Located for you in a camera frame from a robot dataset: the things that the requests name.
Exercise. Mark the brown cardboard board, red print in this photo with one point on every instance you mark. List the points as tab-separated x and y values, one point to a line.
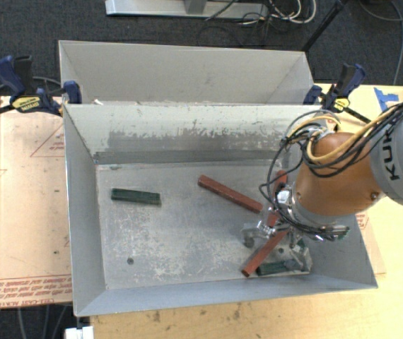
32	196

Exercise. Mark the grey metal bin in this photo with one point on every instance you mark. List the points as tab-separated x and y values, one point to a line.
173	231

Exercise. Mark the dark green flat block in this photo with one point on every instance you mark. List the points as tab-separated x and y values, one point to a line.
272	268
136	196

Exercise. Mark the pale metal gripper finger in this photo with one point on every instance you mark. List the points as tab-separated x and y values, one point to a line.
301	258
258	232

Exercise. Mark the red-brown flat block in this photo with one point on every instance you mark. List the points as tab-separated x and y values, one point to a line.
259	258
229	193

